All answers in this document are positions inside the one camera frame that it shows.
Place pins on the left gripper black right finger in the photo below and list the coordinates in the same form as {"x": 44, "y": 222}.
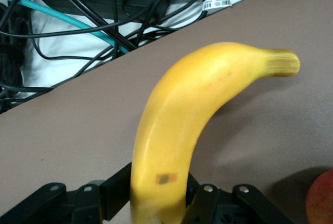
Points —
{"x": 229, "y": 208}

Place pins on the white barcode label tag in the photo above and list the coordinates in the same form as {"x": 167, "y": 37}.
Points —
{"x": 217, "y": 3}

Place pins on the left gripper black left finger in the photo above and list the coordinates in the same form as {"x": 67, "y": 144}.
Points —
{"x": 114, "y": 192}

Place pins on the yellow banana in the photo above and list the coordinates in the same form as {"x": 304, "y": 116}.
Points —
{"x": 182, "y": 104}

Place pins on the red yellow mango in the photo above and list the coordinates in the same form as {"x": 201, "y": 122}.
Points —
{"x": 322, "y": 200}

